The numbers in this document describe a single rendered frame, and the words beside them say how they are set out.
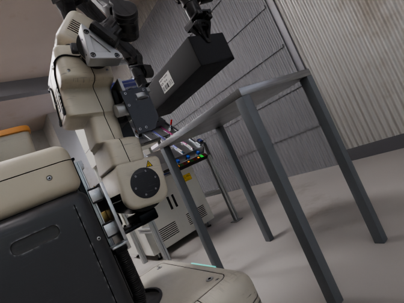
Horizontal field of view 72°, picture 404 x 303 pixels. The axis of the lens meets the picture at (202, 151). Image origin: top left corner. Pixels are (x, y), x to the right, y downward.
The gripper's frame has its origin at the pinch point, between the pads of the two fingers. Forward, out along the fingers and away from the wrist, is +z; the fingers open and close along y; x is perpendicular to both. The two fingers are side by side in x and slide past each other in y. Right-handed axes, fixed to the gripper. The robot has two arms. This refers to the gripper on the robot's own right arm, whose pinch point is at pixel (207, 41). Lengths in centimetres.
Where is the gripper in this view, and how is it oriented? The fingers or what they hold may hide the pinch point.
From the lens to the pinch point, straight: 108.4
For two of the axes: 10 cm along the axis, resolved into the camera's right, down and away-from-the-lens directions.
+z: 4.3, 9.0, -0.2
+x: -7.4, 3.4, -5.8
